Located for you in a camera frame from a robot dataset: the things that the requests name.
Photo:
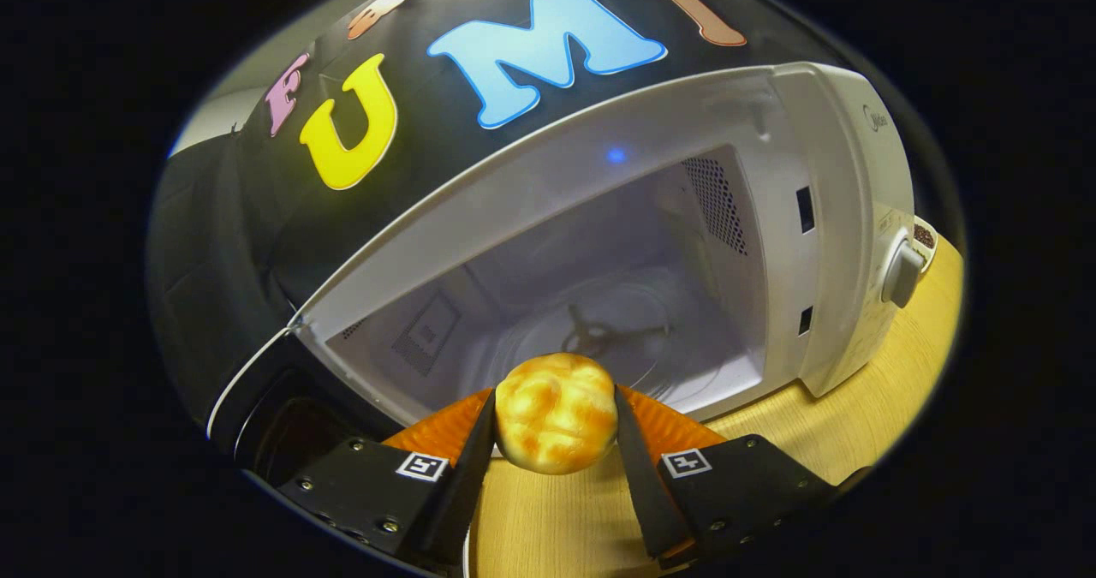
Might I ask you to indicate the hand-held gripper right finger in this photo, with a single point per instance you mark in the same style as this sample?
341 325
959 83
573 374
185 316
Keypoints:
642 475

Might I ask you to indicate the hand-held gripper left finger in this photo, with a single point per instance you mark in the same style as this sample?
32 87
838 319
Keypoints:
462 475

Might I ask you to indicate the golden bread roll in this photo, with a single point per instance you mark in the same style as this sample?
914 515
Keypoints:
556 415

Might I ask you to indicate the white microwave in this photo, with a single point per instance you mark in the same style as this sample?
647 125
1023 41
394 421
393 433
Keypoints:
531 193

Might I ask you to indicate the white plate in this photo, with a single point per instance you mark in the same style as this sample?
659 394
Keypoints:
467 557

